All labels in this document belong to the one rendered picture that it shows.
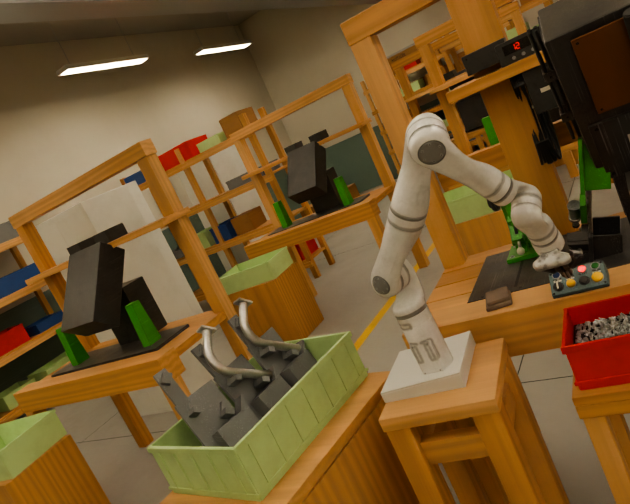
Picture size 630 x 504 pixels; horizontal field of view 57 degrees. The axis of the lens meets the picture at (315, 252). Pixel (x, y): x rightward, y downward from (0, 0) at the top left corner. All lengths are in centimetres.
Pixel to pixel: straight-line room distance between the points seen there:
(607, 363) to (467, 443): 40
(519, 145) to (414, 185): 94
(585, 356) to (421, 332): 40
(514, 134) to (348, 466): 129
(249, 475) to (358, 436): 37
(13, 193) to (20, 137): 87
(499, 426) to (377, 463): 49
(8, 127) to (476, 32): 771
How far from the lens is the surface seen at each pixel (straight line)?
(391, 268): 148
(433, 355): 159
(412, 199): 137
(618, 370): 150
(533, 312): 179
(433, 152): 127
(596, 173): 190
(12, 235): 794
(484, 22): 223
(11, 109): 935
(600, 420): 155
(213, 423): 189
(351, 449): 179
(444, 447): 164
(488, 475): 216
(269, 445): 168
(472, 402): 152
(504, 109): 224
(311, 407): 180
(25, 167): 905
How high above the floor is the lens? 160
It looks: 10 degrees down
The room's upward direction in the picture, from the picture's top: 25 degrees counter-clockwise
